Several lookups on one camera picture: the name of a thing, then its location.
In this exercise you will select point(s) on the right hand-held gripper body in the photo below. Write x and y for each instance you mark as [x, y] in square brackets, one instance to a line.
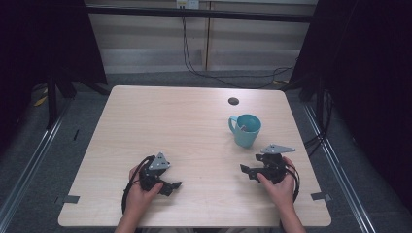
[273, 161]

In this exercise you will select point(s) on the black horizontal bar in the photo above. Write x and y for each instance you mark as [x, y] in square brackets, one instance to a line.
[194, 13]

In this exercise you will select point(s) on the dark curtain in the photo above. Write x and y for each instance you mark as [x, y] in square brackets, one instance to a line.
[366, 81]
[39, 42]

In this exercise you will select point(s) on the teal cup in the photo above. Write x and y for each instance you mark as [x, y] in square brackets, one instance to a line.
[247, 131]

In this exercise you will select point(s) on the grey table bracket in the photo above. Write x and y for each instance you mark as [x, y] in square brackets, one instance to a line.
[320, 196]

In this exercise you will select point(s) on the white wall socket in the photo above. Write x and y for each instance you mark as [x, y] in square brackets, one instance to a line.
[188, 4]

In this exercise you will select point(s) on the dark round table grommet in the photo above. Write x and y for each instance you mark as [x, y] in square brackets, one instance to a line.
[233, 101]

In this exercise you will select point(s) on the black metal stand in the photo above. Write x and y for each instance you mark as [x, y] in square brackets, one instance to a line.
[320, 103]
[51, 97]

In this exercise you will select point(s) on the person's left hand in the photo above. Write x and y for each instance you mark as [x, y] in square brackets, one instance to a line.
[139, 197]

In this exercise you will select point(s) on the metal floor rail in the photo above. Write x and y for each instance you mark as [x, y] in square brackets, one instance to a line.
[340, 171]
[35, 155]

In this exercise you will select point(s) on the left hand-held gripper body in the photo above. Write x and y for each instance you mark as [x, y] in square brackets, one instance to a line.
[152, 174]

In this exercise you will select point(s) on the person's right hand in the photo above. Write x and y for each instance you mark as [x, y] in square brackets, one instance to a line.
[280, 192]

